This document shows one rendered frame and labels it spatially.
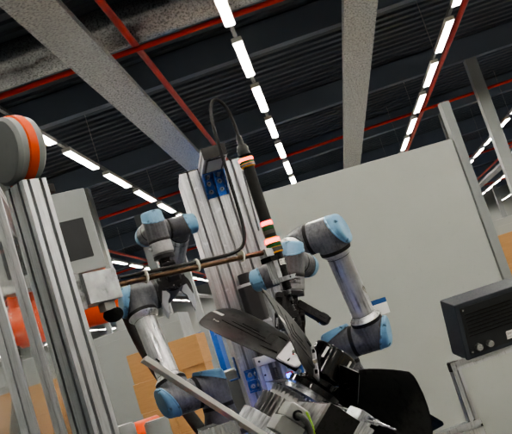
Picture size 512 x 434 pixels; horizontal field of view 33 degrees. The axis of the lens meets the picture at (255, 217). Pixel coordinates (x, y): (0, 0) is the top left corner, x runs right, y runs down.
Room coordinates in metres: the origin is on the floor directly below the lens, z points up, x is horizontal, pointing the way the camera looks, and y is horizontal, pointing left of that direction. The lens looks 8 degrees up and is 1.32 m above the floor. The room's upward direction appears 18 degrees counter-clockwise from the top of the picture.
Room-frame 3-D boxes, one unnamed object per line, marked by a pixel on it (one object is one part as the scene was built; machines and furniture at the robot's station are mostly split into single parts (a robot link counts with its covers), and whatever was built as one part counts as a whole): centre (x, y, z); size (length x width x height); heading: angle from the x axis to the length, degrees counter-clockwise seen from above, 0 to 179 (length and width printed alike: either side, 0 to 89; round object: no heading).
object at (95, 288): (1.92, 0.40, 1.54); 0.10 x 0.07 x 0.08; 137
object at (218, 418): (3.17, 0.34, 1.09); 0.15 x 0.15 x 0.10
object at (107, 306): (1.94, 0.38, 1.48); 0.05 x 0.04 x 0.05; 137
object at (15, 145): (1.85, 0.47, 1.88); 0.17 x 0.15 x 0.16; 12
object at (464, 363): (2.86, -0.57, 1.04); 0.24 x 0.03 x 0.03; 102
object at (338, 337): (3.24, -0.16, 1.20); 0.13 x 0.12 x 0.14; 70
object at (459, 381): (2.84, -0.47, 0.96); 0.03 x 0.03 x 0.20; 12
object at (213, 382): (3.17, 0.35, 1.20); 0.13 x 0.12 x 0.14; 115
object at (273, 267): (2.37, -0.02, 1.50); 0.09 x 0.07 x 0.10; 137
